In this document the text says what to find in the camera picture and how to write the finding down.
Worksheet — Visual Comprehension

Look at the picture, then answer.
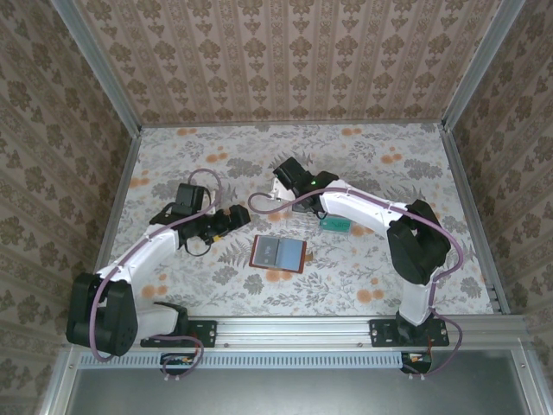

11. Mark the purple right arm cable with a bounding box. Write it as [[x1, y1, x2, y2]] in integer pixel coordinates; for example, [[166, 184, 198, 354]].
[[248, 183, 466, 381]]

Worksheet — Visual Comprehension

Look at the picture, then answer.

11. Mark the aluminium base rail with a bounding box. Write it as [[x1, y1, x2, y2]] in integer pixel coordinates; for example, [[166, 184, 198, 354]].
[[64, 314, 531, 347]]

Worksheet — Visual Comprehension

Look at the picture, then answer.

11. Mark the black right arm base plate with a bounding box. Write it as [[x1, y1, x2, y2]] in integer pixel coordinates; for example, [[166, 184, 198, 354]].
[[369, 317, 451, 349]]

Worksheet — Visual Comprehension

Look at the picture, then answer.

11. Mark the thin aluminium wall rail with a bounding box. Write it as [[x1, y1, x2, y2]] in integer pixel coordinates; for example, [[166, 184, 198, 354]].
[[140, 122, 444, 129]]

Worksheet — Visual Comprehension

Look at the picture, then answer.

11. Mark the grey slotted cable duct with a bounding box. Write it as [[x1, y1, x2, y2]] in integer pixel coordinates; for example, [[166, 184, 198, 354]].
[[79, 350, 410, 369]]

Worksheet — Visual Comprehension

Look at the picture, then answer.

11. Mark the black connector bracket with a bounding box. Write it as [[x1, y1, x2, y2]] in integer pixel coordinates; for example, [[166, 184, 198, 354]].
[[399, 350, 434, 375], [160, 352, 196, 376]]

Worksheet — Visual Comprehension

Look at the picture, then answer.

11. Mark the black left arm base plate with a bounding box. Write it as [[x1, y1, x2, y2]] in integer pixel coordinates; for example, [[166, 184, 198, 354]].
[[140, 318, 218, 349]]

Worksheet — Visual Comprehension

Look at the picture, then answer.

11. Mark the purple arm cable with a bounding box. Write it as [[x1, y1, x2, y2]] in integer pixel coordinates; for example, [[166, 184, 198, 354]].
[[248, 183, 466, 381], [88, 168, 224, 384]]

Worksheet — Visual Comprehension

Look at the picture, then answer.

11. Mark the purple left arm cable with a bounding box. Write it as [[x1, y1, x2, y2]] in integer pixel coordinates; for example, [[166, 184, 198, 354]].
[[88, 168, 224, 384]]

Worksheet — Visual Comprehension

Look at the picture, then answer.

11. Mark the aluminium side rail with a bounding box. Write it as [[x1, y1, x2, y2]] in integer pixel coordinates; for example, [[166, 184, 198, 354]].
[[438, 124, 512, 315], [80, 127, 143, 317]]

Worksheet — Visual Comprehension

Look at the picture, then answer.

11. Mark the aluminium corner post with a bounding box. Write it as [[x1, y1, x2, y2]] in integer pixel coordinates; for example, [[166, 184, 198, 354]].
[[440, 0, 526, 131], [50, 0, 143, 136]]

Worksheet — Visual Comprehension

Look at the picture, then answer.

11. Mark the grey metal sheet panel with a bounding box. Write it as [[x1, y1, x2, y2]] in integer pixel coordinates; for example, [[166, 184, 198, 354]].
[[64, 367, 531, 415]]

